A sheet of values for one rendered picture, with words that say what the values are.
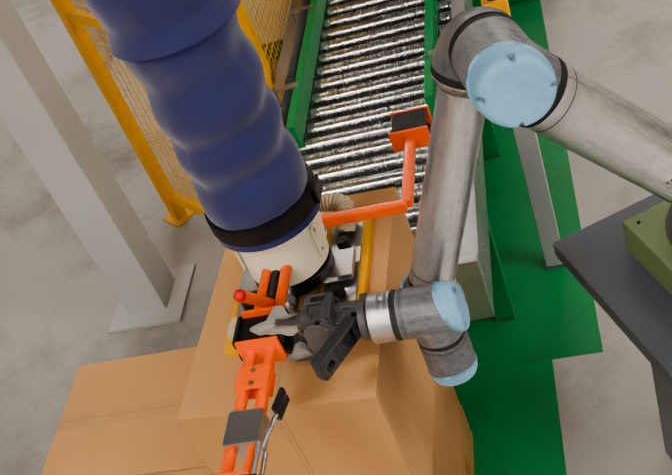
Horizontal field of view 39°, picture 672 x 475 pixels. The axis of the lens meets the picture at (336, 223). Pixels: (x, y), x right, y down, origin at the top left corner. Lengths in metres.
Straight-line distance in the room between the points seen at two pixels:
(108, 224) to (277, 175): 1.75
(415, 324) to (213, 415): 0.46
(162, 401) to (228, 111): 1.11
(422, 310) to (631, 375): 1.35
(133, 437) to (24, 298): 1.76
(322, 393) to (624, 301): 0.67
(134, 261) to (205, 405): 1.69
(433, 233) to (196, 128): 0.45
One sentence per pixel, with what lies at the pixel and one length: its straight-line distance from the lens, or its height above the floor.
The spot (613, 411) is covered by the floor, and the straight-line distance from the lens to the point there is 2.83.
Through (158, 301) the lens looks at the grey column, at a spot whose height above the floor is 0.06.
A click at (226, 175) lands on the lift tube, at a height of 1.34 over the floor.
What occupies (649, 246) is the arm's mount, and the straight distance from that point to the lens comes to 2.05.
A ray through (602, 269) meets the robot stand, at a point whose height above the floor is 0.75.
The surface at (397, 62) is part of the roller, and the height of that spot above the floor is 0.55.
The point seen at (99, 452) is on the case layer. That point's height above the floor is 0.54.
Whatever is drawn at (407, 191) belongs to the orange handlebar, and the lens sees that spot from 1.91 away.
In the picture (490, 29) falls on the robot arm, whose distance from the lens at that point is 1.42.
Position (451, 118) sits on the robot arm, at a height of 1.37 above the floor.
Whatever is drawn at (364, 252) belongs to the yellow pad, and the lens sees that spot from 2.00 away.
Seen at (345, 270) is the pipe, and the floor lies 1.00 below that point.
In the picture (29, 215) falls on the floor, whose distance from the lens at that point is 4.67.
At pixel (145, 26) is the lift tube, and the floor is 1.65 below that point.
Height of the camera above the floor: 2.25
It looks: 38 degrees down
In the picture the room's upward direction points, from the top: 23 degrees counter-clockwise
